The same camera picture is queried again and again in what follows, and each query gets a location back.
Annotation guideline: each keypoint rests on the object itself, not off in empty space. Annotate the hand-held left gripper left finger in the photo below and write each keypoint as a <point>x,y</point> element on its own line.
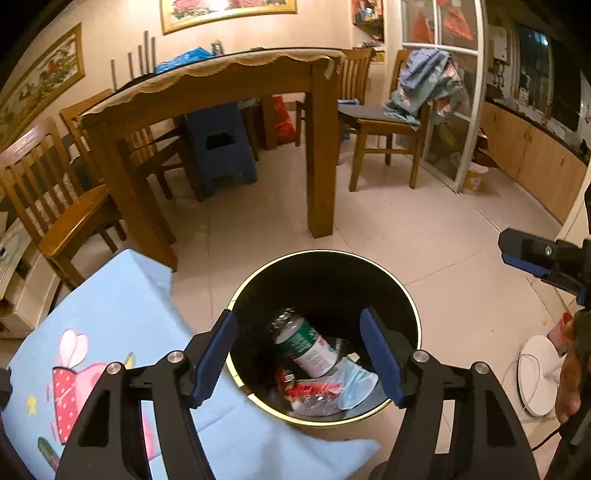
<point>212,360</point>

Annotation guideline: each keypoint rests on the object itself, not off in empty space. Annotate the gold framed flower picture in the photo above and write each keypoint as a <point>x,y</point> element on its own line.
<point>221,9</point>

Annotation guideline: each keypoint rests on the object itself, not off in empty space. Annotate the wooden armchair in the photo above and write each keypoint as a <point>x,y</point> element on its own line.
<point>74,217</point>

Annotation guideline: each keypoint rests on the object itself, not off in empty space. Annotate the wooden dining table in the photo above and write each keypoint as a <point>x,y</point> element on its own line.
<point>323,138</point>

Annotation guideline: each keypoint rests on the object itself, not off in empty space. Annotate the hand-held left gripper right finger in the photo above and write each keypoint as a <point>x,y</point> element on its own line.
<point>383,360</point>

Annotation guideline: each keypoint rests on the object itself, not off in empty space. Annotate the wooden chair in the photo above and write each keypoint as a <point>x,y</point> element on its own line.
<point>152,157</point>
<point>383,134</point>
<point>355,69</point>

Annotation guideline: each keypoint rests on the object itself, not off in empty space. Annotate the person's right hand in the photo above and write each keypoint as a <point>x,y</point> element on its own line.
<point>570,383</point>

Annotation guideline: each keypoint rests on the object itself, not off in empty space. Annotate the gold framed landscape picture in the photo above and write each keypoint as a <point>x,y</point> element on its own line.
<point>37,78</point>

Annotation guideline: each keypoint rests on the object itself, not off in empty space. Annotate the white round fan base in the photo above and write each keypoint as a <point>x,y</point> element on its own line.
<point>538,374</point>

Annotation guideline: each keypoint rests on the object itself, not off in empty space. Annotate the blue plastic bag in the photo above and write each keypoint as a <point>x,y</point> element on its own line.
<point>184,57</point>

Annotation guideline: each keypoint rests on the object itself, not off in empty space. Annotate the small white bucket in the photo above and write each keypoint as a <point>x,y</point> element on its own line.
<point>475,180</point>

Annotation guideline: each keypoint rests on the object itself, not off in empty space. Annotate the white low cabinet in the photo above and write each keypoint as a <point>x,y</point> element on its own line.
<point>18,295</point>

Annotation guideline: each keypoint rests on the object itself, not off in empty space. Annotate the blue face mask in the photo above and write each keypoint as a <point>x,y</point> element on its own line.
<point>358,383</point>

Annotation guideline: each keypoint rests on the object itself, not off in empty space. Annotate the pile of clothes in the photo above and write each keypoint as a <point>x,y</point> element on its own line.
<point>425,78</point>

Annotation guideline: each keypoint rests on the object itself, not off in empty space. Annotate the white framed glass door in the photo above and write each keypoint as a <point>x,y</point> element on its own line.
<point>475,115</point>

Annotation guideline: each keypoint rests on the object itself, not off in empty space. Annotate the blue cartoon pig printed blanket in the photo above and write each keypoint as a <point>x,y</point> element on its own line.
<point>115,295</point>

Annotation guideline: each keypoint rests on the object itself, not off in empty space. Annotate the blue plastic stool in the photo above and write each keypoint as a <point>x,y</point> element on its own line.
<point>221,157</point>

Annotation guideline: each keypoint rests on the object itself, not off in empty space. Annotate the red plastic bag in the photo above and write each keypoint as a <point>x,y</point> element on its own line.
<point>284,124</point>

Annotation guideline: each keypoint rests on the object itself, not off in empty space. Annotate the wooden kitchen cabinets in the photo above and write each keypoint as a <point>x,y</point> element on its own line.
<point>535,152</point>

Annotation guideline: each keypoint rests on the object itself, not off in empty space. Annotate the beige lace table cover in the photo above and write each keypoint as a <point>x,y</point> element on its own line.
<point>207,69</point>

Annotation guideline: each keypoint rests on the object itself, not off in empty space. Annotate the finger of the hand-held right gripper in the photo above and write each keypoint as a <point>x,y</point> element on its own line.
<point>521,258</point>

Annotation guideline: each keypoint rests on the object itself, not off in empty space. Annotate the round trash bin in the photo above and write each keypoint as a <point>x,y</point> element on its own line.
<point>323,286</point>

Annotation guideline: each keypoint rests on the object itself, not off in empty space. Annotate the red wrapper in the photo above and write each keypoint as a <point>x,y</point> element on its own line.
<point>307,391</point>

